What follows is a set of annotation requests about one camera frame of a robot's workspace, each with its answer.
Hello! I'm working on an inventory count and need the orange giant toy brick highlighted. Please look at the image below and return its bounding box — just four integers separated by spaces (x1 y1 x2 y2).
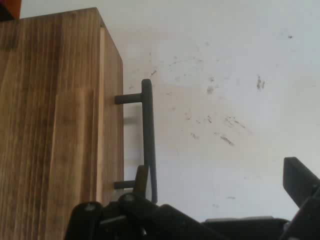
9 0 21 20

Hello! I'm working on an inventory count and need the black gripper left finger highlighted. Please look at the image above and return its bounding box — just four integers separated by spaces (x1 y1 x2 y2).
63 164 226 240

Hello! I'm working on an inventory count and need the brown wooden cabinet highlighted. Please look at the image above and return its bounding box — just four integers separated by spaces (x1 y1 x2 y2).
0 7 125 240

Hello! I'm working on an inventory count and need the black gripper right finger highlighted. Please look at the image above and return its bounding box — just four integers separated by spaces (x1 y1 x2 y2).
279 156 320 240

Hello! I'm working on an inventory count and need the black metal drawer handle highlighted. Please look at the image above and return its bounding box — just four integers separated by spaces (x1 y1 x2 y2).
114 78 159 204

